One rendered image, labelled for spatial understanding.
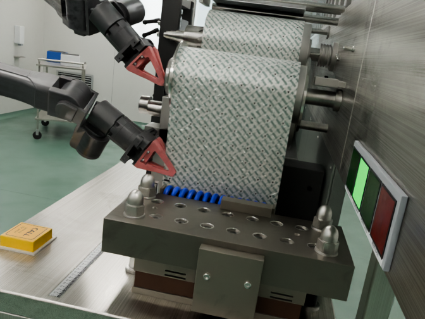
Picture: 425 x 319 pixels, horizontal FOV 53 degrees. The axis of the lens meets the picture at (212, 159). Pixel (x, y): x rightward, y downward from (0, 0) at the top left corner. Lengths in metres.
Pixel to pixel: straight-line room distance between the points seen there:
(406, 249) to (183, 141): 0.56
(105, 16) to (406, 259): 0.75
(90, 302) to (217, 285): 0.21
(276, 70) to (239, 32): 0.26
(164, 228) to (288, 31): 0.58
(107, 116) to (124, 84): 5.98
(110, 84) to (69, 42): 0.90
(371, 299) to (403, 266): 0.73
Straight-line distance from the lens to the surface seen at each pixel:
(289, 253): 0.68
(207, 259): 0.67
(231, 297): 0.70
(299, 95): 0.82
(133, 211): 0.72
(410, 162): 0.40
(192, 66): 0.83
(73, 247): 0.91
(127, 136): 0.85
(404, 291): 0.37
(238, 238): 0.69
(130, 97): 6.82
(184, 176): 0.86
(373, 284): 1.09
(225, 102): 0.82
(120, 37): 0.93
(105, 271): 0.83
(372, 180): 0.48
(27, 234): 0.91
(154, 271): 0.74
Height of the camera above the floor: 1.32
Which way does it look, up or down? 14 degrees down
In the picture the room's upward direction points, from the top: 8 degrees clockwise
